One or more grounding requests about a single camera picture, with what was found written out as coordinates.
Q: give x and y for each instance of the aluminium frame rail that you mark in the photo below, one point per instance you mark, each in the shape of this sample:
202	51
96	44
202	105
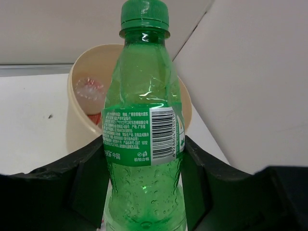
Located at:
34	69

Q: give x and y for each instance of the beige plastic bin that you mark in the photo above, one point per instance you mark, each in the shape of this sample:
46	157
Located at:
97	63

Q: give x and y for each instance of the red label cola bottle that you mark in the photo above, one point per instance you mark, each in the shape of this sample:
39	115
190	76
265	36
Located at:
90	95

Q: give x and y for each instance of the green plastic bottle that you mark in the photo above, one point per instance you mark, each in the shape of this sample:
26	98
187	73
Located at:
143	127

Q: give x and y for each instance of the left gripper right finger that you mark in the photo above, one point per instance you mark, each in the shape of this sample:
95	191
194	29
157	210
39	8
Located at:
219	197

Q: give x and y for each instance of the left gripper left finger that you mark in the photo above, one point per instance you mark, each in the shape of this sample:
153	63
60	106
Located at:
66	195

